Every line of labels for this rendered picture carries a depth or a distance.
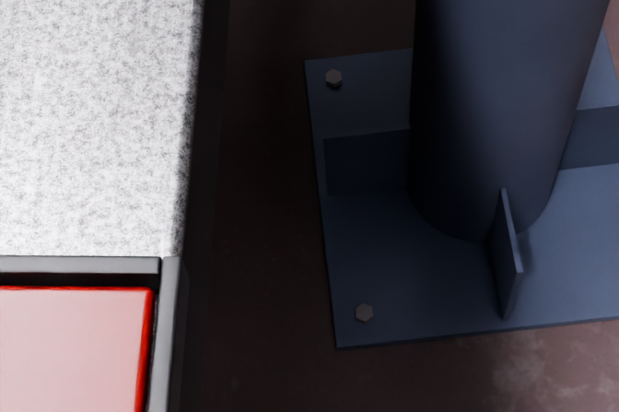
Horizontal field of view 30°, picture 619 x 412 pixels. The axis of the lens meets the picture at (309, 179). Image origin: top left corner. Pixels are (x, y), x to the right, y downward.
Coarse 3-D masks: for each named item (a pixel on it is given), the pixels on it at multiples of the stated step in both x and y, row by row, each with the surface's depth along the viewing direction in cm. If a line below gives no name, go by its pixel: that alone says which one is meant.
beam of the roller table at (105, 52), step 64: (0, 0) 40; (64, 0) 40; (128, 0) 39; (192, 0) 39; (0, 64) 38; (64, 64) 38; (128, 64) 38; (192, 64) 38; (0, 128) 37; (64, 128) 37; (128, 128) 37; (192, 128) 37; (0, 192) 36; (64, 192) 36; (128, 192) 36; (192, 192) 37; (192, 256) 37; (192, 320) 37; (192, 384) 37
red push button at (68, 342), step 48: (0, 288) 33; (48, 288) 33; (96, 288) 33; (144, 288) 33; (0, 336) 33; (48, 336) 33; (96, 336) 32; (144, 336) 32; (0, 384) 32; (48, 384) 32; (96, 384) 32; (144, 384) 32
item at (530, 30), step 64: (448, 0) 95; (512, 0) 91; (576, 0) 92; (320, 64) 145; (384, 64) 144; (448, 64) 103; (512, 64) 99; (576, 64) 102; (320, 128) 140; (384, 128) 124; (448, 128) 112; (512, 128) 109; (576, 128) 127; (320, 192) 136; (384, 192) 136; (448, 192) 124; (512, 192) 121; (576, 192) 135; (384, 256) 132; (448, 256) 132; (512, 256) 117; (576, 256) 131; (384, 320) 129; (448, 320) 128; (512, 320) 128; (576, 320) 128
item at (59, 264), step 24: (0, 264) 33; (24, 264) 33; (48, 264) 33; (72, 264) 33; (96, 264) 33; (120, 264) 33; (144, 264) 33; (168, 264) 33; (168, 288) 33; (168, 312) 32; (168, 336) 32; (168, 360) 32; (168, 384) 31; (168, 408) 31
